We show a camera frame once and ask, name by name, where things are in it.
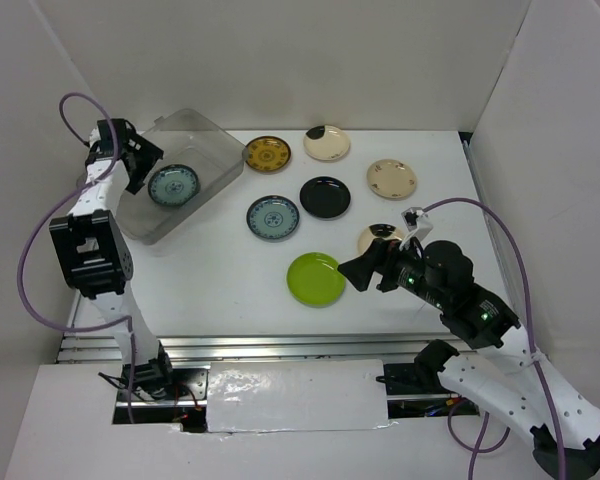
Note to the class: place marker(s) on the cream plate with brown motifs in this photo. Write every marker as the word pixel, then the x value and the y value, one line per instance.
pixel 391 179

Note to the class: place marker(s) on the blue white patterned plate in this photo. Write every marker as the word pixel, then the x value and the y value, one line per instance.
pixel 273 218

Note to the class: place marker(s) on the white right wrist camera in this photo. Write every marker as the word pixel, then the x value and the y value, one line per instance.
pixel 418 226

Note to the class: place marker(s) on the cream plate with black patch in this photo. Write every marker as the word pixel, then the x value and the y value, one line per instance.
pixel 326 143

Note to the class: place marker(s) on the clear plastic bin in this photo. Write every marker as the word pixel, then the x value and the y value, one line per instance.
pixel 186 137

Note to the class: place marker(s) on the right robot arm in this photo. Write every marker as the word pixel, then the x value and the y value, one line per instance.
pixel 536 403

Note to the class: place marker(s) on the white cover panel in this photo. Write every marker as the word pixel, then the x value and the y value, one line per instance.
pixel 302 396

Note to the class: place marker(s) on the black glossy plate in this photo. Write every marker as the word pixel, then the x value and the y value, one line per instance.
pixel 325 197

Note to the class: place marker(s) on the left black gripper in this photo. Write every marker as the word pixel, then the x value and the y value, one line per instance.
pixel 149 154

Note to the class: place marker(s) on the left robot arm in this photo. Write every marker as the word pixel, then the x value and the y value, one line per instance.
pixel 96 261

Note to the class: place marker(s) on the lime green plate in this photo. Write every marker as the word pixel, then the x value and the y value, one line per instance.
pixel 313 279

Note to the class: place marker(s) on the yellow patterned plate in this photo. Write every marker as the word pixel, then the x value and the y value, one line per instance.
pixel 267 154

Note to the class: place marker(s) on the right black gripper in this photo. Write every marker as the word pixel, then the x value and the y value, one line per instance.
pixel 379 256

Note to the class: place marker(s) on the cream plate black patch right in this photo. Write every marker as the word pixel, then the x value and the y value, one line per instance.
pixel 381 231

